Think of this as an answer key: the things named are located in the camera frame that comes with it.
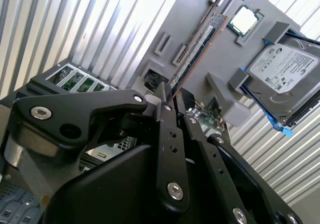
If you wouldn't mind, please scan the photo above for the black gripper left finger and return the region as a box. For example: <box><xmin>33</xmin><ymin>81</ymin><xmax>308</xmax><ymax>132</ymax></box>
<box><xmin>7</xmin><ymin>81</ymin><xmax>191</xmax><ymax>215</ymax></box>

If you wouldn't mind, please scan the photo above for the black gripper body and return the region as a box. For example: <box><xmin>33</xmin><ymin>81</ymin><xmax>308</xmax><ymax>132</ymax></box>
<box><xmin>41</xmin><ymin>143</ymin><xmax>287</xmax><ymax>224</ymax></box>

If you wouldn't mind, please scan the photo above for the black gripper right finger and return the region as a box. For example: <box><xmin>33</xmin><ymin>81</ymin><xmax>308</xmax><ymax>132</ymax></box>
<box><xmin>176</xmin><ymin>87</ymin><xmax>305</xmax><ymax>224</ymax></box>

